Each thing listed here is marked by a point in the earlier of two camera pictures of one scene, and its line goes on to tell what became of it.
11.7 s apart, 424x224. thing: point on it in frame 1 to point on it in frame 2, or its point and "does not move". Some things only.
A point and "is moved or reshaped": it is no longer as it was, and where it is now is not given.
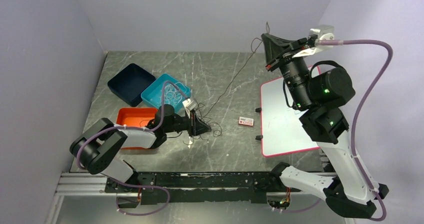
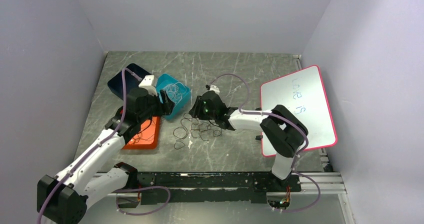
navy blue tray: x=130 y=83 does not move
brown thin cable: x=255 y=44 is moved or reshaped
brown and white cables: x=199 y=108 is moved or reshaped
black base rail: x=155 y=188 does not move
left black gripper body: x=192 y=117 to x=157 y=108
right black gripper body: x=302 y=44 to x=201 y=112
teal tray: x=173 y=95 does not move
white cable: x=173 y=93 does not move
